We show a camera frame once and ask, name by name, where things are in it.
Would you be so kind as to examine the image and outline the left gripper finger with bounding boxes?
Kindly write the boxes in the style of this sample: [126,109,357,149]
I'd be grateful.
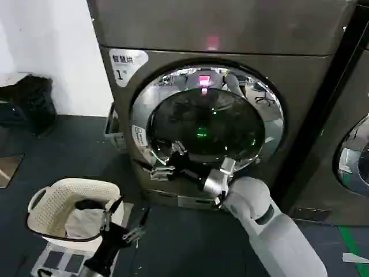
[100,196,125,233]
[122,208,150,243]

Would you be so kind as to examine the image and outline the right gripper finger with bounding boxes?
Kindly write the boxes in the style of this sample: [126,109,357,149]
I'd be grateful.
[152,139,189,158]
[137,160,175,182]

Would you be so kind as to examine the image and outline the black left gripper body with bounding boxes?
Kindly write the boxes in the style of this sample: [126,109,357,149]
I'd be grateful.
[85,223,128,271]

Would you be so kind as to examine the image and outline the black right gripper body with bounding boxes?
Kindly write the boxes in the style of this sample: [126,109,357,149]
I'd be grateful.
[168,150,210,189]

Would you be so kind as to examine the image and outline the round glass dryer door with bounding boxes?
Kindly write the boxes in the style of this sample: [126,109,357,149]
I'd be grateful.
[129,56,285,189]

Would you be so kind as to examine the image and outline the white cloth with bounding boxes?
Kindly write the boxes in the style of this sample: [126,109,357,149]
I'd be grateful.
[65,208,105,239]

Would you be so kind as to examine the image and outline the white board with grey squares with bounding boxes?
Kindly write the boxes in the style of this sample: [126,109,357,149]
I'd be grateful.
[31,241,96,277]

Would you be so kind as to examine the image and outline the white perforated laundry basket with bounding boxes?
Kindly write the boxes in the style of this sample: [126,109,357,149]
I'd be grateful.
[27,178,125,246]

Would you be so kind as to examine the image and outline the grey tray beside dryer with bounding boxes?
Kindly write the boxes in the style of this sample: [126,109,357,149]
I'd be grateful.
[104,102,126,151]

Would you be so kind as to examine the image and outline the grey dryer with number sticker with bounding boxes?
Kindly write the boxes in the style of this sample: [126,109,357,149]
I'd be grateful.
[88,0,358,212]

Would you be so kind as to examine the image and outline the black bag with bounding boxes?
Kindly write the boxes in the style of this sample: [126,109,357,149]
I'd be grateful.
[0,74,57,136]

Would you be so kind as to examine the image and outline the pale cardboard box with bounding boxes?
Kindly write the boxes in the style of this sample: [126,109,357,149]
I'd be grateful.
[0,72,33,88]

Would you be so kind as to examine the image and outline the green floor tape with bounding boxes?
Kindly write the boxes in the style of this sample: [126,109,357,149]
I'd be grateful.
[337,224,369,277]

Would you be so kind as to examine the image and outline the white paper scrap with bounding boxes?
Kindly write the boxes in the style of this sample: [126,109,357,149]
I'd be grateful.
[341,252,369,264]

